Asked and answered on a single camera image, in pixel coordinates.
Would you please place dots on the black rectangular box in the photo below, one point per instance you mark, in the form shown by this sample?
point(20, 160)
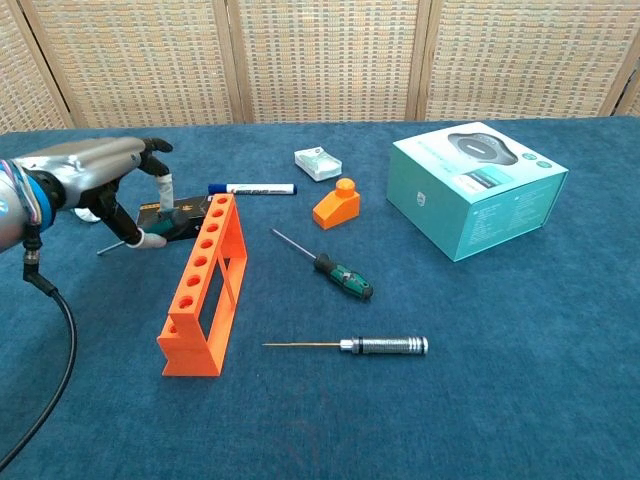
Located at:
point(190, 205)

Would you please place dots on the blue whiteboard marker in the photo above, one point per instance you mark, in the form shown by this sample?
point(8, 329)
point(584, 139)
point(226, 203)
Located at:
point(260, 189)

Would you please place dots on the blue table cloth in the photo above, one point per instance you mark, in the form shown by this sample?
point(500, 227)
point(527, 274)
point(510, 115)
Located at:
point(450, 400)

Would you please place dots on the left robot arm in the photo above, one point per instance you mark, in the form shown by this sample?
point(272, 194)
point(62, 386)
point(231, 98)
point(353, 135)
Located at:
point(7, 220)

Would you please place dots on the woven wooden folding screen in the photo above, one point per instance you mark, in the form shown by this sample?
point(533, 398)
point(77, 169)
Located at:
point(325, 60)

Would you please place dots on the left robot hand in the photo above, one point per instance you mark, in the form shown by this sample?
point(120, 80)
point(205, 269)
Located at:
point(85, 167)

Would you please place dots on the white tissue packet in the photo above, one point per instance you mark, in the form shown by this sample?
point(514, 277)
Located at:
point(320, 165)

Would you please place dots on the small green black screwdriver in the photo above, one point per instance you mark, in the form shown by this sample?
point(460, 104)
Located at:
point(350, 281)

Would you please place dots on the teal product box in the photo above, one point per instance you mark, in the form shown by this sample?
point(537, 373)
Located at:
point(440, 200)

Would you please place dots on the orange block with cylinder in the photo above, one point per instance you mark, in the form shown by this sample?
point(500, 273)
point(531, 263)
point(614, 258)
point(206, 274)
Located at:
point(335, 210)

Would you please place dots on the silver precision screwdriver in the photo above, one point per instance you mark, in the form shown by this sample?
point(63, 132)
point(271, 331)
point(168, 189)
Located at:
point(390, 346)

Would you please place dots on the orange tool rack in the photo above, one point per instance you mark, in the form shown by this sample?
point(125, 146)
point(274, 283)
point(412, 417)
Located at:
point(192, 357)

